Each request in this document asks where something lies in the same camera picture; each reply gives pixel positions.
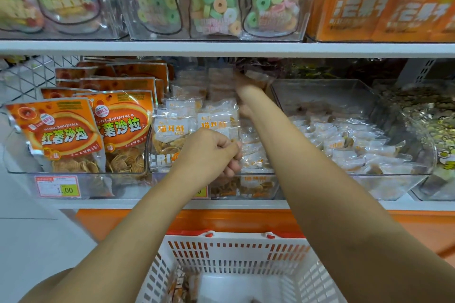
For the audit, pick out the person's left hand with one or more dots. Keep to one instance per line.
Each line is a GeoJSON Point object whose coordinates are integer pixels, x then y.
{"type": "Point", "coordinates": [206, 157]}

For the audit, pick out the person's right hand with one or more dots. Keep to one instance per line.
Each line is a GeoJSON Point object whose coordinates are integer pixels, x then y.
{"type": "Point", "coordinates": [250, 95]}

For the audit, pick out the pile of small brown snacks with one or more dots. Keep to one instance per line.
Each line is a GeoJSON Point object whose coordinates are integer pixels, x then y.
{"type": "Point", "coordinates": [181, 288]}

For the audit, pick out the white yellow price tag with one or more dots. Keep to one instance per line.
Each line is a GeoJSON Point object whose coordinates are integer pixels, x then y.
{"type": "Point", "coordinates": [201, 192]}
{"type": "Point", "coordinates": [57, 186]}

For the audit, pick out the yellow hamster snack packets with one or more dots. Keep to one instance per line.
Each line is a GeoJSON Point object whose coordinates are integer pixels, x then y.
{"type": "Point", "coordinates": [434, 118]}

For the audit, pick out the stack of orange packets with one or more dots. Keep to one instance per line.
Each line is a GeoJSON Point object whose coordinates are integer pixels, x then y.
{"type": "Point", "coordinates": [64, 129]}

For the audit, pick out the person's right forearm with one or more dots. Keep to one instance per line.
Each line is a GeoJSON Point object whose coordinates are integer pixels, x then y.
{"type": "Point", "coordinates": [355, 200]}

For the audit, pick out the orange shelf base panel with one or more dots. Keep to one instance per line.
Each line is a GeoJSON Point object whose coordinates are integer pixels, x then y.
{"type": "Point", "coordinates": [412, 228]}

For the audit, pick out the row of clear snacks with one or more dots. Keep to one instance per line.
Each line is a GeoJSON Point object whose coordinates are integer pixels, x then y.
{"type": "Point", "coordinates": [355, 146]}
{"type": "Point", "coordinates": [254, 157]}

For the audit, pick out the white red-rimmed shopping basket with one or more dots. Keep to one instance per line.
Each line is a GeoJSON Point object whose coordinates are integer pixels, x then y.
{"type": "Point", "coordinates": [234, 249]}

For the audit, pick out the orange label snack bag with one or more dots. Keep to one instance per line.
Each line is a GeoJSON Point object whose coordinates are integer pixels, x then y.
{"type": "Point", "coordinates": [345, 16]}
{"type": "Point", "coordinates": [419, 16]}

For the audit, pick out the white snack shelf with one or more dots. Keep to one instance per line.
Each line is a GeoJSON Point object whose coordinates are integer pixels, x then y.
{"type": "Point", "coordinates": [249, 49]}

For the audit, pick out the person's left forearm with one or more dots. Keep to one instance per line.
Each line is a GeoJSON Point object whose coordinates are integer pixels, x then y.
{"type": "Point", "coordinates": [114, 249]}

